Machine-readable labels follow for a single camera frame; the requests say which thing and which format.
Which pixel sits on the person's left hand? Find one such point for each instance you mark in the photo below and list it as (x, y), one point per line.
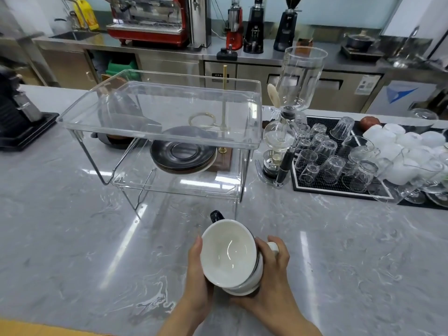
(196, 293)

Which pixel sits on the person's right hand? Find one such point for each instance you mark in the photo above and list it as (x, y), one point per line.
(276, 293)

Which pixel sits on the white coffee cup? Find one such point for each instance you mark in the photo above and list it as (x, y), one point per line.
(252, 285)

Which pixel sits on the black coffee cup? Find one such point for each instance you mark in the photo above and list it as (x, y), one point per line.
(227, 248)

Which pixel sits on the brown saucer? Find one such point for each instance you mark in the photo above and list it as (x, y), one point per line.
(206, 163)

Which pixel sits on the black saucer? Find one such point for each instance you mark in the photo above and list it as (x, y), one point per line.
(182, 146)

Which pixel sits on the clear acrylic two-tier shelf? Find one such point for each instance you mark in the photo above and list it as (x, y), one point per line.
(175, 101)

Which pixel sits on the person's left forearm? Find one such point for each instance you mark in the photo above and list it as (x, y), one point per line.
(182, 328)

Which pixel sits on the glass siphon coffee maker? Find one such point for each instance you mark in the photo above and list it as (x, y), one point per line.
(301, 76)

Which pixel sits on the red coffee grinder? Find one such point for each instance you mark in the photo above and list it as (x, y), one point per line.
(233, 38)

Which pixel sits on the white-bordered black bar mat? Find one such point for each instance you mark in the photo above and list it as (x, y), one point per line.
(336, 187)

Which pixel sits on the wooden brass pour-over stand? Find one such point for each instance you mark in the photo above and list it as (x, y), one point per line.
(224, 160)

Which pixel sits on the cluster of clear glass tumblers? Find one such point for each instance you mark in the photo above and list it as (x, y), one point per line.
(332, 167)

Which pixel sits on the small clear glass pitcher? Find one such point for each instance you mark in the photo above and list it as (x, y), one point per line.
(357, 150)

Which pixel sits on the long black bar mat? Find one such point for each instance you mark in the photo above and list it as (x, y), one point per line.
(420, 204)

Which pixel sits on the cluster of clear stemmed glasses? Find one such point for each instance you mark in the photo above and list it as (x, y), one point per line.
(416, 195)

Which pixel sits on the large clear glass pitcher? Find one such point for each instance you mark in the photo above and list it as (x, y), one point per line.
(402, 178)

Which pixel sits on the red-brown clay teapot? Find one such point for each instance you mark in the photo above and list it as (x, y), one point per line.
(369, 123)

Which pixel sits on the cluster of white ceramic cups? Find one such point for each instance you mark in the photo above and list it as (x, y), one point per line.
(395, 136)

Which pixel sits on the steel gooseneck kettle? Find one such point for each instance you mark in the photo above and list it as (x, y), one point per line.
(119, 111)

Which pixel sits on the bamboo stirring paddle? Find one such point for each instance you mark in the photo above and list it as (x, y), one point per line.
(273, 96)

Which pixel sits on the white appliance blue logo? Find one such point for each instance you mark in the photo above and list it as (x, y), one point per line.
(399, 101)

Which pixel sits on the stainless steel cabinet unit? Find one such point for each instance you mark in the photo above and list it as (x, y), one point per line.
(168, 66)

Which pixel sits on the large clear wine glass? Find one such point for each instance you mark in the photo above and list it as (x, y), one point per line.
(423, 114)

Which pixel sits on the black tamping station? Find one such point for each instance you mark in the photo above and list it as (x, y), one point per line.
(226, 54)

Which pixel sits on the small wooden box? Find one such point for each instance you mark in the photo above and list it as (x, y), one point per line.
(304, 43)

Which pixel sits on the black induction cooker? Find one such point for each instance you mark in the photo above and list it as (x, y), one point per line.
(364, 55)

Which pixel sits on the black grinder with tray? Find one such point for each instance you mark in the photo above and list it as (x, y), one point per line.
(14, 111)

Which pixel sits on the black grinder clear hopper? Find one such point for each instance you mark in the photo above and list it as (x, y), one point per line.
(253, 34)

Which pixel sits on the red espresso machine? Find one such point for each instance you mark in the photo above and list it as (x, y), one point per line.
(147, 38)

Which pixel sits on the black grinder dark hopper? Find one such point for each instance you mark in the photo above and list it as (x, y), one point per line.
(285, 31)

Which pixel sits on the black cooking pot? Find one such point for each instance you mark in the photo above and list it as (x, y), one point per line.
(358, 41)

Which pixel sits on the steel water boiler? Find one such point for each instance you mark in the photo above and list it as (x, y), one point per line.
(199, 24)

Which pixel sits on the steel sink faucet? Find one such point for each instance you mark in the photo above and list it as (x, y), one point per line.
(413, 38)

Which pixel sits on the yellow plastic bottle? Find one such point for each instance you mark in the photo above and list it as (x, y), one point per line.
(87, 15)

